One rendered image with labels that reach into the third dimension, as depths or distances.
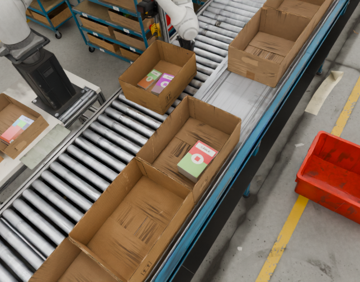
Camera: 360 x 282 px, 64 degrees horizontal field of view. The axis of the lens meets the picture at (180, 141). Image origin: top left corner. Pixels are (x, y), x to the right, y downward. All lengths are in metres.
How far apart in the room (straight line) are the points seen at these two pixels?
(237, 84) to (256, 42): 0.35
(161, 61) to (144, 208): 1.08
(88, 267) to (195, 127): 0.78
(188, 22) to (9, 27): 0.85
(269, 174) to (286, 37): 1.02
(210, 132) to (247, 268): 1.03
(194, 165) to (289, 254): 1.12
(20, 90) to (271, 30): 1.68
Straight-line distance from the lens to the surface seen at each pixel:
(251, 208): 2.20
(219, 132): 1.42
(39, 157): 1.80
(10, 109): 2.14
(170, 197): 1.27
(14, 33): 1.69
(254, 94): 1.59
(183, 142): 1.40
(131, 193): 1.32
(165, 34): 2.08
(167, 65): 1.96
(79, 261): 1.30
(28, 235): 1.62
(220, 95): 1.58
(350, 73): 3.18
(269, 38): 1.92
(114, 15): 2.85
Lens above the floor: 2.06
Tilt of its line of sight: 56 degrees down
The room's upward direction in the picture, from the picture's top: 12 degrees counter-clockwise
